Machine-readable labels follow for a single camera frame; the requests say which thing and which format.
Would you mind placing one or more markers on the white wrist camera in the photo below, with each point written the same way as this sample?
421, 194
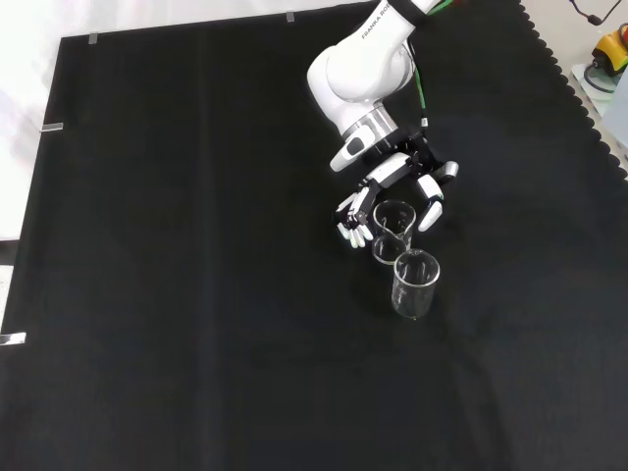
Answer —
346, 152

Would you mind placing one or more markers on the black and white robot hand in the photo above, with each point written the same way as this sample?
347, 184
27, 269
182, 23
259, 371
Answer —
390, 172

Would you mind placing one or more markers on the pale board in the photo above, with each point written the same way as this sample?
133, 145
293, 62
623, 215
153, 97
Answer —
589, 105

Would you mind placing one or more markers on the yellow stop button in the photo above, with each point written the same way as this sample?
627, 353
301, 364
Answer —
611, 46

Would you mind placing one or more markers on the black cloth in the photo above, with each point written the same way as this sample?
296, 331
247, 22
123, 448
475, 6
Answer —
196, 245

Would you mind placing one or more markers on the clear glass beaker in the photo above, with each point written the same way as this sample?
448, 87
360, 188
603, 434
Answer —
400, 299
385, 250

